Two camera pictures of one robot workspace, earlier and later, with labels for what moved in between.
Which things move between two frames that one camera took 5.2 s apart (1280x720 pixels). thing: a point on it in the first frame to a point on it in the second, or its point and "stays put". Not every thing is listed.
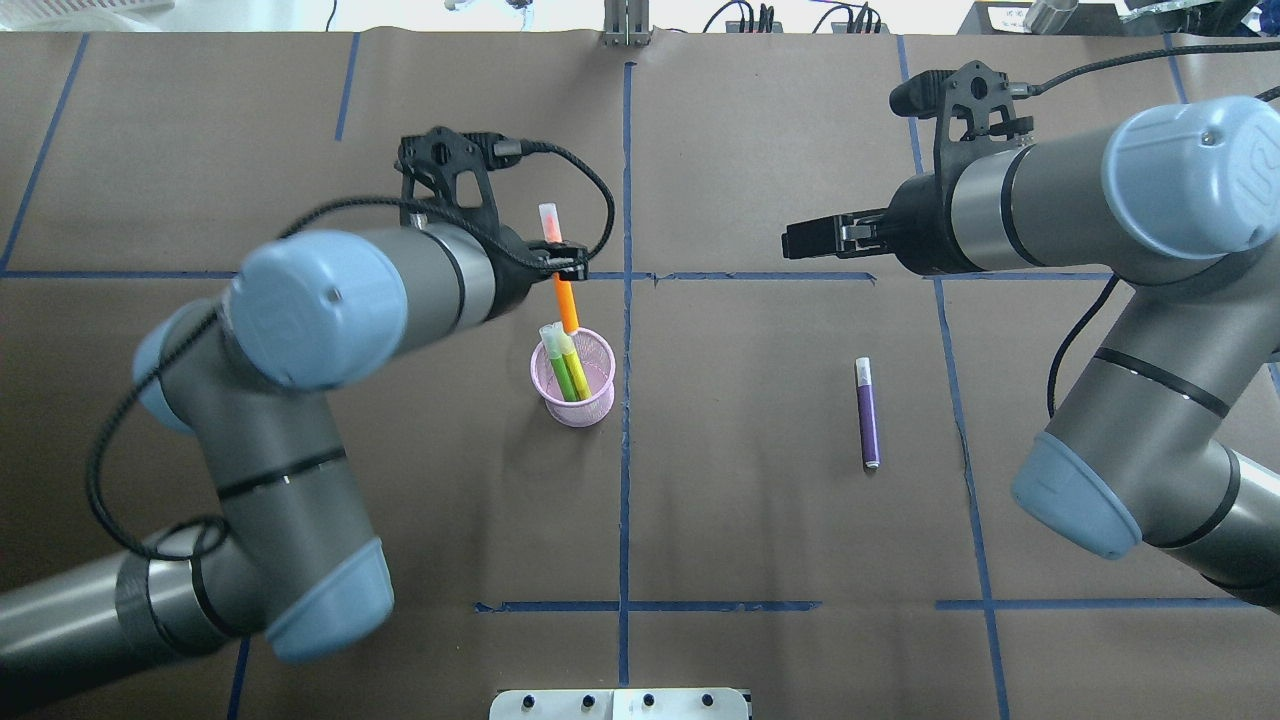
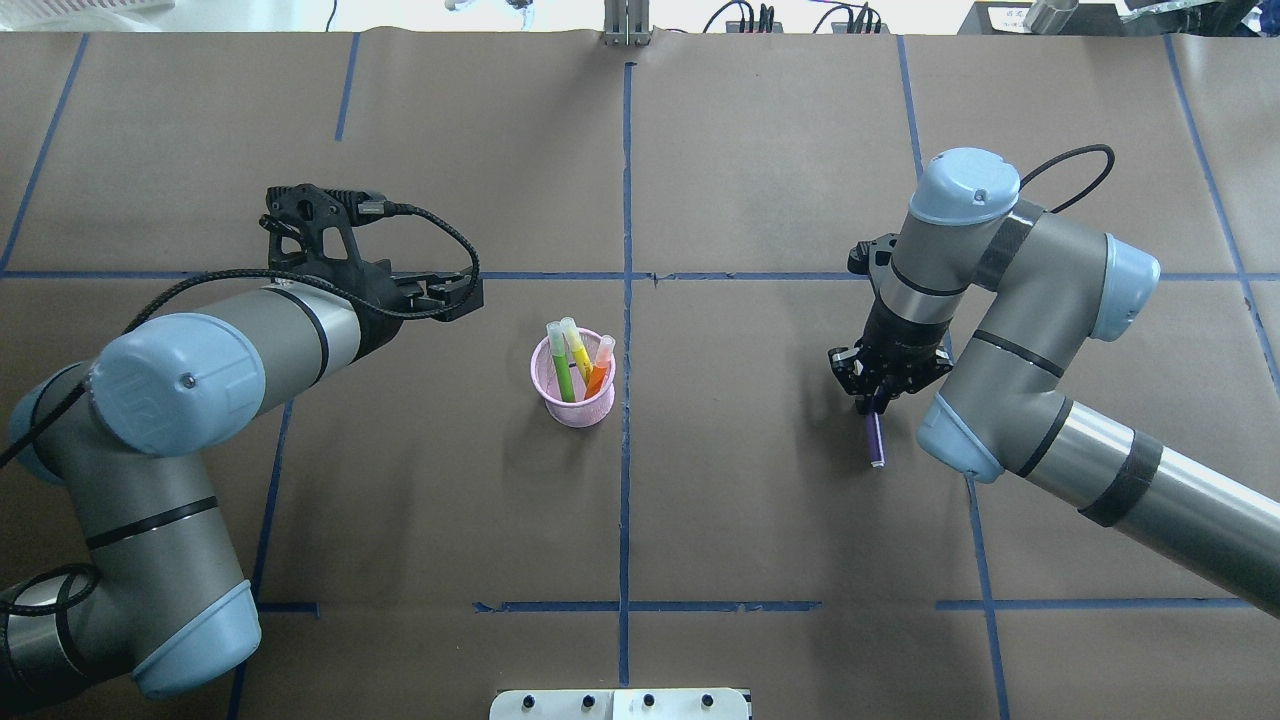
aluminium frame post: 626,23 stays put
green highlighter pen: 552,343 stays put
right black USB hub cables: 864,6 stays put
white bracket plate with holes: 620,704 stays put
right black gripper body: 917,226 to 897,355
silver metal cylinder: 1049,17 stays put
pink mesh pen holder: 597,359 stays put
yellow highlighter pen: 577,376 to 577,348
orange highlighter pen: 552,234 to 604,348
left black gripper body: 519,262 to 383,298
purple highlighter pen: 867,412 stays put
